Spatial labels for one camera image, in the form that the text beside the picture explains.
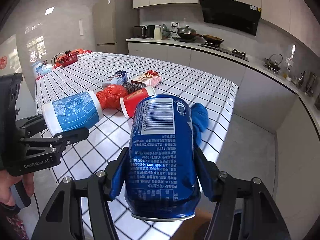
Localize blue patterned paper cup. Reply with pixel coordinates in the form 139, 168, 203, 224
42, 90, 103, 136

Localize black microwave oven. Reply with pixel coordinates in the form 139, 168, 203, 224
132, 25, 155, 38

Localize utensil holder with utensils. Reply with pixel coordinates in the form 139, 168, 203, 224
305, 72, 318, 97

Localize left hand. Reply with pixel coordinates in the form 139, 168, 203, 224
0, 170, 34, 206

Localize red paper cup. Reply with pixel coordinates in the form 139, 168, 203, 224
120, 86, 156, 119

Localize red plastic bag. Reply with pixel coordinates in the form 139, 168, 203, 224
96, 85, 128, 109

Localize black gas stove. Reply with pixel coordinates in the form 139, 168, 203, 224
199, 42, 249, 62

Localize black range hood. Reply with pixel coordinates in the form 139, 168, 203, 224
199, 0, 261, 36

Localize beige refrigerator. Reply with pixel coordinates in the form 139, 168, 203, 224
92, 0, 139, 54

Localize blue soda can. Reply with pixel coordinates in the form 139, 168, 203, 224
125, 94, 201, 222

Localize lower kitchen cabinets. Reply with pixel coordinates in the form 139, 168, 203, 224
128, 38, 319, 239

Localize blue cloth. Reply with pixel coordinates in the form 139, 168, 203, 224
191, 103, 209, 147

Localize black pot with lid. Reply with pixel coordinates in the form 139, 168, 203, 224
172, 25, 202, 43

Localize metal kettle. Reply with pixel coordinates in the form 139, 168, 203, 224
264, 53, 283, 74

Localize red white snack carton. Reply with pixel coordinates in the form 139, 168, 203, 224
131, 70, 162, 87

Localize dark sauce bottle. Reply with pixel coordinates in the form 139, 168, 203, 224
297, 71, 305, 88

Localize steel wool scrubber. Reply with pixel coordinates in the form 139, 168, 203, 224
123, 82, 146, 94

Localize black wok pan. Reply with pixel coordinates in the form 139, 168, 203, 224
201, 35, 224, 45

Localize blue white snack wrapper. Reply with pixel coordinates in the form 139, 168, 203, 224
102, 71, 127, 86

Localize white thermos jug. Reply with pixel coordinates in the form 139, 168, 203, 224
153, 25, 162, 40

